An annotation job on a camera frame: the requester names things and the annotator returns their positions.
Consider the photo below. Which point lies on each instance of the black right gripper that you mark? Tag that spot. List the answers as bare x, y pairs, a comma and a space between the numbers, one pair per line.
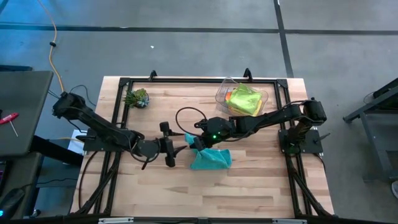
216, 129

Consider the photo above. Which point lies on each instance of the orange microfiber towel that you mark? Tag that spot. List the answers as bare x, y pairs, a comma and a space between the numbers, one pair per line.
229, 98

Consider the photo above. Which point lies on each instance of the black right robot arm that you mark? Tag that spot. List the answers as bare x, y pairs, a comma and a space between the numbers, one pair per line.
273, 118

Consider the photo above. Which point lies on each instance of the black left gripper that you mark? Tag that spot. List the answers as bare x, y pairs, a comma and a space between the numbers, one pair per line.
170, 152

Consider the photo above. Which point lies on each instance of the lime green microfiber towel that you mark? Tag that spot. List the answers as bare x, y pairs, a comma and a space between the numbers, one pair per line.
245, 98

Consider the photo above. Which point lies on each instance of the teal microfiber towel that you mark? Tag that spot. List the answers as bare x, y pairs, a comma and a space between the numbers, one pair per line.
211, 158

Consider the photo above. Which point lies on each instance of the white paper sheet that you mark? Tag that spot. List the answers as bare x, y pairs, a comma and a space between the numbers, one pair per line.
76, 146

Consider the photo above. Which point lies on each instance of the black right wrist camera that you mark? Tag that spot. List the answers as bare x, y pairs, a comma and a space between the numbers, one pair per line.
199, 143

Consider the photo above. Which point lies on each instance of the black aluminium table frame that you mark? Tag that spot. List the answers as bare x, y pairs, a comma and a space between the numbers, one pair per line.
202, 80

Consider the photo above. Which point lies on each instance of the yellow microfiber towel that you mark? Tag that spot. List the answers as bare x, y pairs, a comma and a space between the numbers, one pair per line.
256, 110

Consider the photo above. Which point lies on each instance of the clear plastic bin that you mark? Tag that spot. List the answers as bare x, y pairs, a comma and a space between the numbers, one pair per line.
221, 90

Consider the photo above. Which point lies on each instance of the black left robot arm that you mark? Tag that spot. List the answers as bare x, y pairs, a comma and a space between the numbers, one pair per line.
99, 127

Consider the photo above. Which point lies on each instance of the grey metal stand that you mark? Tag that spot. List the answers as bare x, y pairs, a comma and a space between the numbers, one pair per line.
376, 137

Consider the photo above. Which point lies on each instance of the person's foot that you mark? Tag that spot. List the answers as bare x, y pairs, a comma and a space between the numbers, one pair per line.
395, 189

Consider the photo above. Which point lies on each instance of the potted succulent plant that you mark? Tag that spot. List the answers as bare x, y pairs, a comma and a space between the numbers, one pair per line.
136, 98

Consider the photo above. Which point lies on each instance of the grey side table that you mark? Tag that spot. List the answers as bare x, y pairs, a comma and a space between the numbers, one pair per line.
21, 112

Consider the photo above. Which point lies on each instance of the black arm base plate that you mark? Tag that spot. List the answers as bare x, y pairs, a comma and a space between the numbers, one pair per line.
311, 144
93, 145

